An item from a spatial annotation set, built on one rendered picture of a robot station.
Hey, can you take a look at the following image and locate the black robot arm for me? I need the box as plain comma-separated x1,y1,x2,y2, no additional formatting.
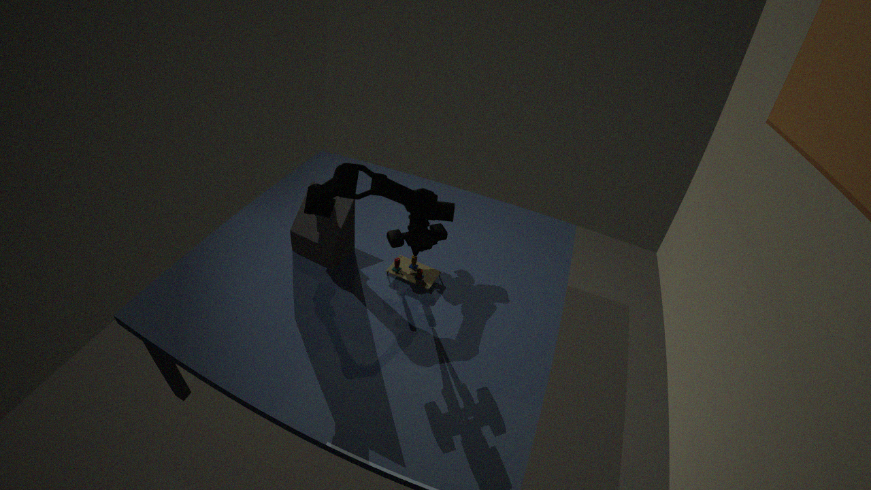
304,163,455,252

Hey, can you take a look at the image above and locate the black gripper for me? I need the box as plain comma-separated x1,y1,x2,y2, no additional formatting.
387,215,448,256

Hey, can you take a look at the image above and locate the tan board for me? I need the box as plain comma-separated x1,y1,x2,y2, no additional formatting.
386,255,442,292

